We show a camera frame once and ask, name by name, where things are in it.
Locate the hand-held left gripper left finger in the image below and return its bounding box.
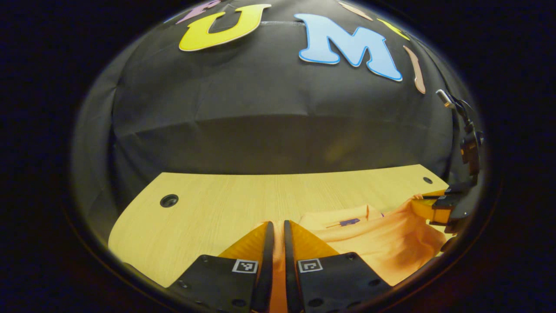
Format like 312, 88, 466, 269
167, 220, 275, 313

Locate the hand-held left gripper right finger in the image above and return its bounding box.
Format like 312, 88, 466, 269
284, 220, 394, 313

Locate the orange T-shirt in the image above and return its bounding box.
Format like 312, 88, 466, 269
263, 198, 448, 313

